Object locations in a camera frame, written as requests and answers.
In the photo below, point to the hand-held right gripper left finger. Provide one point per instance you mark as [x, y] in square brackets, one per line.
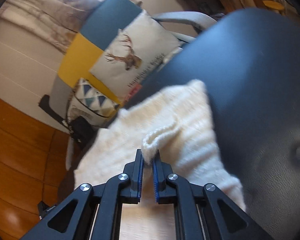
[140, 177]

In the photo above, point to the wooden wardrobe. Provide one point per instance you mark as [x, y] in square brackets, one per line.
[15, 142]

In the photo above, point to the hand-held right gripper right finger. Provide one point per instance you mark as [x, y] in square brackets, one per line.
[155, 180]

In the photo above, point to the black handbag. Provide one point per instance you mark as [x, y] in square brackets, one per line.
[81, 132]

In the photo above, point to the wooden stool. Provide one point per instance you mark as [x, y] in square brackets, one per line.
[272, 5]

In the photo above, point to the white knitted sweater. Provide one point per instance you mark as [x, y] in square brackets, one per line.
[185, 135]

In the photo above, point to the dark upholstered chair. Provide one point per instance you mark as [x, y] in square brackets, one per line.
[290, 167]

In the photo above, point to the triangle pattern pillow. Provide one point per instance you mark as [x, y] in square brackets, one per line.
[95, 100]

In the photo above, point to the patterned curtain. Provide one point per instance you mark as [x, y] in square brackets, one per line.
[40, 12]

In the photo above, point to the deer print pillow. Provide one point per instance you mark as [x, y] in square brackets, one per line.
[145, 45]

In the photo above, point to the patchwork sofa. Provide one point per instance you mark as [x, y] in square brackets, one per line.
[115, 12]

